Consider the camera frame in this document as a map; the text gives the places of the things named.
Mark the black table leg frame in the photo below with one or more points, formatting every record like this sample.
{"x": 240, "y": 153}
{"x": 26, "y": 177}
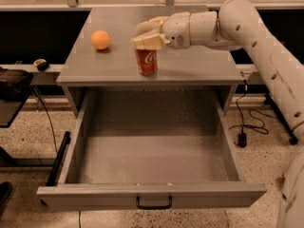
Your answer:
{"x": 6, "y": 160}

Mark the black stand base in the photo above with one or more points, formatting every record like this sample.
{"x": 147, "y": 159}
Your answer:
{"x": 269, "y": 101}

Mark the open grey top drawer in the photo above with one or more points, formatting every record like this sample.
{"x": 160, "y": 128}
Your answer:
{"x": 130, "y": 144}

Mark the black shoe tip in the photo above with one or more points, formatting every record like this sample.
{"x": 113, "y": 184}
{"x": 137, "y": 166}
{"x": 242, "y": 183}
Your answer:
{"x": 5, "y": 192}

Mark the grey cabinet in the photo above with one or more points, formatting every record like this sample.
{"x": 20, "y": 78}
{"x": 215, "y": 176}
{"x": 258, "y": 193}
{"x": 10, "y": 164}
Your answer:
{"x": 104, "y": 54}

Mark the red coke can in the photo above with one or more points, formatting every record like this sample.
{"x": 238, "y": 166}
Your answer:
{"x": 147, "y": 61}

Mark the black drawer handle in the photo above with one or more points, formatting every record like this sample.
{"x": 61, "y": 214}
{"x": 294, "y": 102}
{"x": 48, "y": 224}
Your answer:
{"x": 152, "y": 203}

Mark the black bag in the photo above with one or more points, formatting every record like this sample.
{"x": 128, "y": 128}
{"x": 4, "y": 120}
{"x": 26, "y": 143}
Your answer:
{"x": 14, "y": 83}

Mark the dark side table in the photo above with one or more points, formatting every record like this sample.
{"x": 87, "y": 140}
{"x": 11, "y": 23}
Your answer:
{"x": 9, "y": 110}

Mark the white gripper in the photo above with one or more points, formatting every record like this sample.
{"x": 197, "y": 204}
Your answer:
{"x": 178, "y": 28}

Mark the tape measure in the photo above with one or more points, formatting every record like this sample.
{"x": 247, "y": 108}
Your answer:
{"x": 41, "y": 64}

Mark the orange fruit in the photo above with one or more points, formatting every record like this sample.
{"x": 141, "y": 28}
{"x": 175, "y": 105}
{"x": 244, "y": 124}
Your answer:
{"x": 100, "y": 39}

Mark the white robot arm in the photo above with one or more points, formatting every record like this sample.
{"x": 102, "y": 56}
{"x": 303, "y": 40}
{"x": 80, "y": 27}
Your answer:
{"x": 236, "y": 25}

